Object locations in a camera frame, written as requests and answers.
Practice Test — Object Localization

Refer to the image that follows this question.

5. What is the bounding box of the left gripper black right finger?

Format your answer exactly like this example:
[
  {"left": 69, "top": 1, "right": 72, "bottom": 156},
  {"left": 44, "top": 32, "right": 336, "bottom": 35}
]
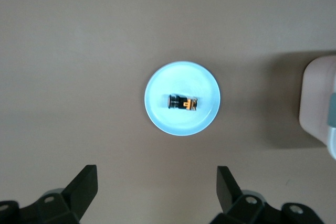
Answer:
[{"left": 209, "top": 166, "right": 283, "bottom": 224}]

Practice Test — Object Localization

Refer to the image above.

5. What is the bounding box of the white lidded storage box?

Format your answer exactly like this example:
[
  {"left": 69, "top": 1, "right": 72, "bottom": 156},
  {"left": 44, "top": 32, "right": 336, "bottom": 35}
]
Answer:
[{"left": 298, "top": 55, "right": 336, "bottom": 161}]

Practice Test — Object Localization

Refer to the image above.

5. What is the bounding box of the light blue round plate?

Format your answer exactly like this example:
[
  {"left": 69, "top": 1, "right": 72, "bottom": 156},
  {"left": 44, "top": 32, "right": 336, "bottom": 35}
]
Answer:
[{"left": 144, "top": 60, "right": 221, "bottom": 137}]

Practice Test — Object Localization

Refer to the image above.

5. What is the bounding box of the orange and black switch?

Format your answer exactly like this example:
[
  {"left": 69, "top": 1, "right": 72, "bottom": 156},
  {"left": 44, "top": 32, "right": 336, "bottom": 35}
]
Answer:
[{"left": 166, "top": 93, "right": 198, "bottom": 111}]

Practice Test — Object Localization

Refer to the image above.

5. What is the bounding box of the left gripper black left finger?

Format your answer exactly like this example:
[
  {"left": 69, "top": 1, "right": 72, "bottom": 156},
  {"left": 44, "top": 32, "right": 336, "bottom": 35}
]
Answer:
[{"left": 18, "top": 165, "right": 98, "bottom": 224}]

